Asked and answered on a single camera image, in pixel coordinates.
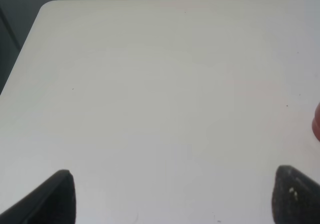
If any red plastic cup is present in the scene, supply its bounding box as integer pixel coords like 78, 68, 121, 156
311, 103, 320, 141

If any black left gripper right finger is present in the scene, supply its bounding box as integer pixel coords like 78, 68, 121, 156
271, 165, 320, 224

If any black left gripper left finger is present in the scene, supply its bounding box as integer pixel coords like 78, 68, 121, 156
0, 169, 76, 224

